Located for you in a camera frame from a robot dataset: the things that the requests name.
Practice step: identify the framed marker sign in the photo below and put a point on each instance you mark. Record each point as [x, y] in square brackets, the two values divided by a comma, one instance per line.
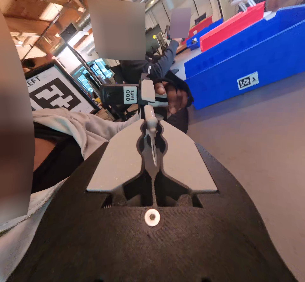
[52, 96]

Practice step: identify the blue bin white tag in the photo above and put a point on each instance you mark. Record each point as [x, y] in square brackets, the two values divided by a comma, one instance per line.
[226, 72]

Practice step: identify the grey air vent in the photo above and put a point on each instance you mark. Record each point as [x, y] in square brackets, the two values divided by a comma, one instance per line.
[68, 30]

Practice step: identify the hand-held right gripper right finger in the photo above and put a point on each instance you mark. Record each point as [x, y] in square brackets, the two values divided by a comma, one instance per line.
[188, 162]

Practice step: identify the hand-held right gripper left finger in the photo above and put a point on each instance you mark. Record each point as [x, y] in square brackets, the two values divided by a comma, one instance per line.
[116, 162]

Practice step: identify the red plastic bin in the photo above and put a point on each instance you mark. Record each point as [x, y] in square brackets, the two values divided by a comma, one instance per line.
[202, 26]
[228, 29]

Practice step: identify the blue plastic bin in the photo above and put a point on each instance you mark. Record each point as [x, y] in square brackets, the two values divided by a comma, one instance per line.
[209, 28]

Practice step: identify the person's left forearm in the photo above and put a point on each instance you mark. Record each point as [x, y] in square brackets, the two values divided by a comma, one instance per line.
[83, 124]

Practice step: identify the grey desk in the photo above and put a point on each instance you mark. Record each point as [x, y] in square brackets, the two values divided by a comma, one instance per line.
[250, 155]

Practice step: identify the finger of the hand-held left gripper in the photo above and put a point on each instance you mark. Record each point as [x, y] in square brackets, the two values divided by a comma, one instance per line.
[147, 91]

